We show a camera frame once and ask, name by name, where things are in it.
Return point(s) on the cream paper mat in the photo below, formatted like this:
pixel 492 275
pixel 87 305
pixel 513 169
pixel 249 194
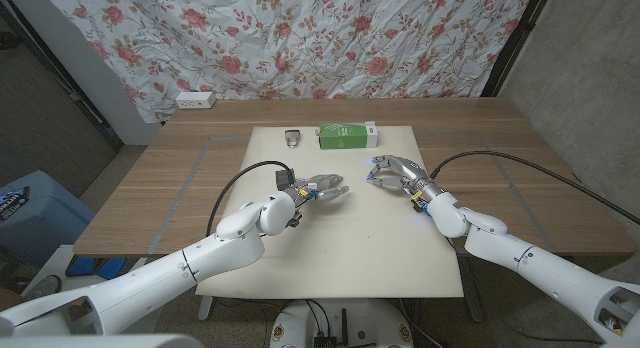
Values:
pixel 360 243

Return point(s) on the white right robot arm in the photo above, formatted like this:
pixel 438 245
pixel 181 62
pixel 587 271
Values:
pixel 525 260

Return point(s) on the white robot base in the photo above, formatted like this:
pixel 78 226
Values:
pixel 300 323

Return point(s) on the blue plastic bin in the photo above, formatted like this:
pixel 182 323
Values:
pixel 40 218

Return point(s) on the blue plastic pad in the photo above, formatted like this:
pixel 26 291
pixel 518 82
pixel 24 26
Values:
pixel 111 269
pixel 80 266

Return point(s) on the dark grey block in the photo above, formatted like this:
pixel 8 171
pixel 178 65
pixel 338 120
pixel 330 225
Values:
pixel 283 179

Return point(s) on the green and white carton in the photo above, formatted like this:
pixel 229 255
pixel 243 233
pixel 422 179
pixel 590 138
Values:
pixel 342 136

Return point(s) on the white power strip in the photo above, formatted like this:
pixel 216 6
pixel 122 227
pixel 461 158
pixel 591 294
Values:
pixel 194 99

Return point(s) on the silver padlock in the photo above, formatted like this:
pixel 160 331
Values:
pixel 293 137

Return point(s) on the black backdrop stand pole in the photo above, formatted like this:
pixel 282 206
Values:
pixel 515 38

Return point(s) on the white table leg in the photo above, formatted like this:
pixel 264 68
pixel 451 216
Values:
pixel 205 309

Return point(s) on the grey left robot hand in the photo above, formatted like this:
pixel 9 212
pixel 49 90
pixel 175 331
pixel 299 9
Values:
pixel 320 185

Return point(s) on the white robot chest cover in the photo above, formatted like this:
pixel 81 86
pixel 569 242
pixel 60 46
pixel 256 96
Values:
pixel 100 342

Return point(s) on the grey table leg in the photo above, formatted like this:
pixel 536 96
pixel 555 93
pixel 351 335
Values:
pixel 473 300

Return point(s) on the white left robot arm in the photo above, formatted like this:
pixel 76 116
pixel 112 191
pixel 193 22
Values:
pixel 200 260

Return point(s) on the floral backdrop cloth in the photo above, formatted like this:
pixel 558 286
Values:
pixel 300 43

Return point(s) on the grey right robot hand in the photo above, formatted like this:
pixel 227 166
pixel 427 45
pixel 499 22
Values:
pixel 407 170

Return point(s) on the black box with antenna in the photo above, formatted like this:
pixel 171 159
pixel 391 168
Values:
pixel 325 342

